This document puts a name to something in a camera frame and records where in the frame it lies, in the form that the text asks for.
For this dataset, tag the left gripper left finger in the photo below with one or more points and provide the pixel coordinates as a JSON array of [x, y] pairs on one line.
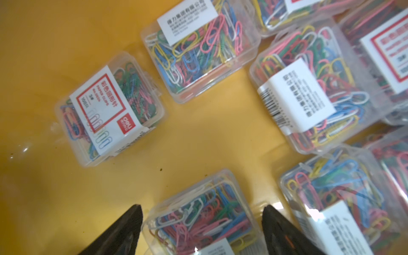
[[121, 238]]

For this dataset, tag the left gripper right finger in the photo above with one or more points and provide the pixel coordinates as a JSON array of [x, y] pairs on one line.
[[282, 237]]

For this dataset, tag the yellow plastic storage tray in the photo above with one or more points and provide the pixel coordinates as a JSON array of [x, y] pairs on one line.
[[50, 204]]

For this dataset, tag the tray paper clip box white label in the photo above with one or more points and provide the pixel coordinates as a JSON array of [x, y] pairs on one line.
[[197, 44]]

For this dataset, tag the barcode label paper clip box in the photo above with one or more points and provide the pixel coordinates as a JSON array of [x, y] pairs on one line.
[[315, 87]]

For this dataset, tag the tray paper clip box red label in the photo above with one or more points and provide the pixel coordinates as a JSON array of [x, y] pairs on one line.
[[111, 111]]

